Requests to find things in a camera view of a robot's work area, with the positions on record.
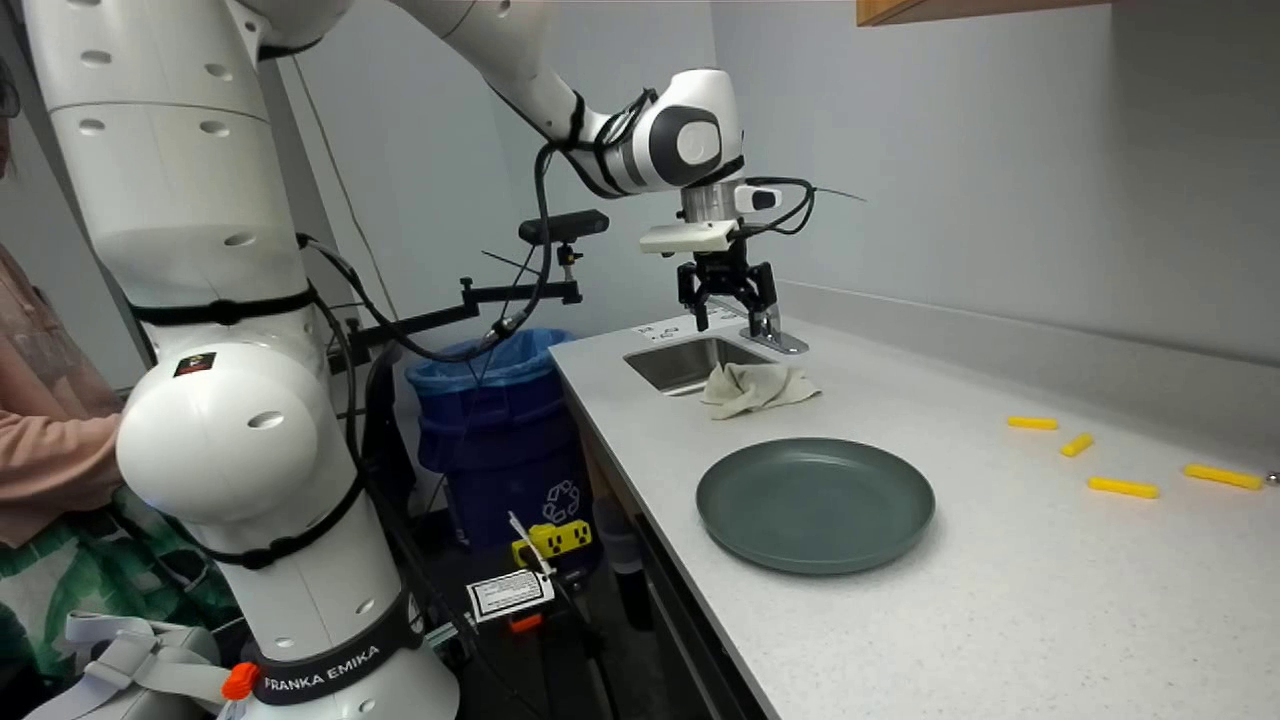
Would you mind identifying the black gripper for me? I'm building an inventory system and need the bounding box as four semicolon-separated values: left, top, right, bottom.
674;246;788;342

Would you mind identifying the beige cleaning cloth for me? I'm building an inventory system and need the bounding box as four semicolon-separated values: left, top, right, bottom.
674;358;830;424

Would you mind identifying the dark green round plate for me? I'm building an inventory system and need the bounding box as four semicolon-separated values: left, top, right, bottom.
694;430;941;581

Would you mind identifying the steel counter sink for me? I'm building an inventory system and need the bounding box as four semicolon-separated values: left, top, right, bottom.
619;331;776;395

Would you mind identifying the blue recycling bin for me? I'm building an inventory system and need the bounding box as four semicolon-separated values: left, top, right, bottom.
396;325;604;590

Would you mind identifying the yellow bin label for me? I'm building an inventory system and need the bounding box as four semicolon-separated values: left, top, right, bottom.
510;516;595;571

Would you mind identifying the white hanging tag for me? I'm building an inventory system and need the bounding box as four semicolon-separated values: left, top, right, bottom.
462;566;560;626

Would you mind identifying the pink sleeved person arm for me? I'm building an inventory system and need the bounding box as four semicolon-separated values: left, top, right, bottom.
0;244;137;550

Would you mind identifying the green patterned fabric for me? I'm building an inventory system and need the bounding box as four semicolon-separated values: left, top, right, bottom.
0;511;254;697

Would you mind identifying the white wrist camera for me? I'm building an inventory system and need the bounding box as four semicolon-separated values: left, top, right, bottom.
636;216;743;261

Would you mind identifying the black stereo camera bar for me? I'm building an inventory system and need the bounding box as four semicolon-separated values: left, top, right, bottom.
515;209;614;251

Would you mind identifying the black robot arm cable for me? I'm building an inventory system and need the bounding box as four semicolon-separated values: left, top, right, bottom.
483;85;666;352

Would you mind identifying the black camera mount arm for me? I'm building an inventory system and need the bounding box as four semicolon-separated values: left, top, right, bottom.
325;270;587;374

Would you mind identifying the wooden wall cabinet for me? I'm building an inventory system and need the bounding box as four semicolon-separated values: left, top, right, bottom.
854;0;1112;31

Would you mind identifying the grey strap with orange clip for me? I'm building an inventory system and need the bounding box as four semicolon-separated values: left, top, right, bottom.
24;612;274;720

